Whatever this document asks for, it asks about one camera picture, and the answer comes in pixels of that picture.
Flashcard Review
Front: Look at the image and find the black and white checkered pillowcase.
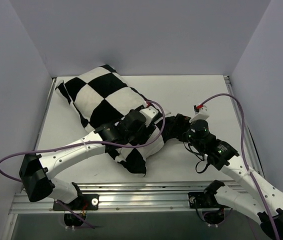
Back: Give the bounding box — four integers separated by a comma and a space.
55, 64, 164, 175

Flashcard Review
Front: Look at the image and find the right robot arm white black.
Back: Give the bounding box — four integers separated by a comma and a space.
163, 114, 283, 240

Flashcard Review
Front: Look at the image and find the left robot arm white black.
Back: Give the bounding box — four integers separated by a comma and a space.
19, 106, 159, 210

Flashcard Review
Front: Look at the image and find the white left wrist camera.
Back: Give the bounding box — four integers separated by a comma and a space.
139, 101, 160, 126

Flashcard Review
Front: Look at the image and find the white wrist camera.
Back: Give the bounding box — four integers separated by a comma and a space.
139, 101, 160, 126
189, 104, 210, 123

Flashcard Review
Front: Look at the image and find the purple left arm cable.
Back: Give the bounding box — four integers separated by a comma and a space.
0, 99, 167, 183

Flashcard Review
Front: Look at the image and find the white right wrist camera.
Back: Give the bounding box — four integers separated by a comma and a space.
189, 104, 210, 123

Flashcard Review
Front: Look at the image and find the aluminium front rail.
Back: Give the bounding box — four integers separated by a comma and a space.
10, 180, 270, 215

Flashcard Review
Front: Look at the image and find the aluminium rail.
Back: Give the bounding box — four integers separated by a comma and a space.
223, 75, 266, 181
34, 77, 57, 150
10, 180, 270, 215

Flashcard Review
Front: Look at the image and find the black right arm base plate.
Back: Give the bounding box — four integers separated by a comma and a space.
187, 192, 214, 209

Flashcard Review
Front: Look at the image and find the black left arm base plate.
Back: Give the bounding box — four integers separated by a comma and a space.
52, 193, 99, 211

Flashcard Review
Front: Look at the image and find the aluminium right side rail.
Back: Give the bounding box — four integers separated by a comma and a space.
223, 75, 266, 181

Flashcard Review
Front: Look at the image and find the aluminium left side rail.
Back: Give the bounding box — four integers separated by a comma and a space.
34, 77, 57, 150

